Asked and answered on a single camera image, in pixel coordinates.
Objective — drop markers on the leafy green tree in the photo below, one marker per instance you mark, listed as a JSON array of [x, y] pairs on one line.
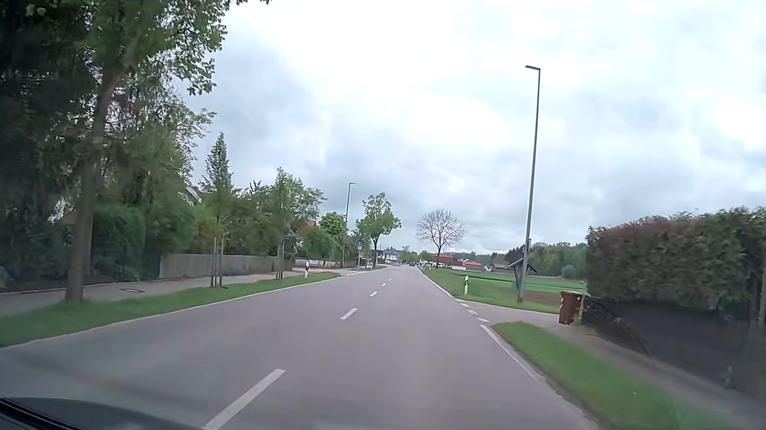
[[377, 221]]

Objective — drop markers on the blue road sign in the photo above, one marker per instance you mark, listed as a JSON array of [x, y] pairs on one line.
[[360, 248]]

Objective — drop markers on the bare tree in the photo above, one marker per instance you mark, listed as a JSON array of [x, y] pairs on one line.
[[440, 230]]

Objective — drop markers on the red-roofed buildings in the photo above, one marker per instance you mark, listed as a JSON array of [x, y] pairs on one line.
[[457, 262]]

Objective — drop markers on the green field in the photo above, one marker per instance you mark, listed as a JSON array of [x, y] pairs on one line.
[[490, 288]]

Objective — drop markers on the grey asphalt road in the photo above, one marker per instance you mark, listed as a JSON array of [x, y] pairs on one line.
[[367, 357]]

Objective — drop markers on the small roofed wayside shrine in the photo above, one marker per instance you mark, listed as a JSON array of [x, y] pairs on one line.
[[519, 268]]

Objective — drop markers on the young staked tree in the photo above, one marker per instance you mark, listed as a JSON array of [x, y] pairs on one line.
[[219, 196]]

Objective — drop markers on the grey wooden fence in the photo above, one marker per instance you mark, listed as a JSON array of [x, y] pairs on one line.
[[218, 265]]

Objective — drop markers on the distant wood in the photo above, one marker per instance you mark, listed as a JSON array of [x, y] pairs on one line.
[[551, 258]]

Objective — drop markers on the brown wheelie bin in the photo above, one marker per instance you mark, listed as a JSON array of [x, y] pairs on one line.
[[568, 307]]

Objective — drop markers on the grass verge with path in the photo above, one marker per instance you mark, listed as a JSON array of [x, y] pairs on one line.
[[622, 397]]

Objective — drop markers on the grass verge strip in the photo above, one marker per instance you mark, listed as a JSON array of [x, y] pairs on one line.
[[90, 315]]

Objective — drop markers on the large leafy tree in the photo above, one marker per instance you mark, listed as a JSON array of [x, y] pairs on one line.
[[129, 35]]

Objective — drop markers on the dark mesh fence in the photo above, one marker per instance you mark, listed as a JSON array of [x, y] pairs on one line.
[[686, 339]]

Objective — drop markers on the tall trimmed hedge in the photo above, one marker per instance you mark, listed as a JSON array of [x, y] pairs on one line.
[[709, 259]]

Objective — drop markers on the grey pavement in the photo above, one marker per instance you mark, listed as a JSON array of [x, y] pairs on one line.
[[20, 300]]

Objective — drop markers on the row of trees and bushes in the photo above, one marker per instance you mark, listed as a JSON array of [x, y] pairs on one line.
[[10, 129]]

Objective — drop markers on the distant lamp post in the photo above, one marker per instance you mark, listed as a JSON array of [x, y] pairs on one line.
[[345, 221]]

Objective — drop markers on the tall grey lamp post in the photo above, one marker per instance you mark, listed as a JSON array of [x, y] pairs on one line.
[[531, 188]]

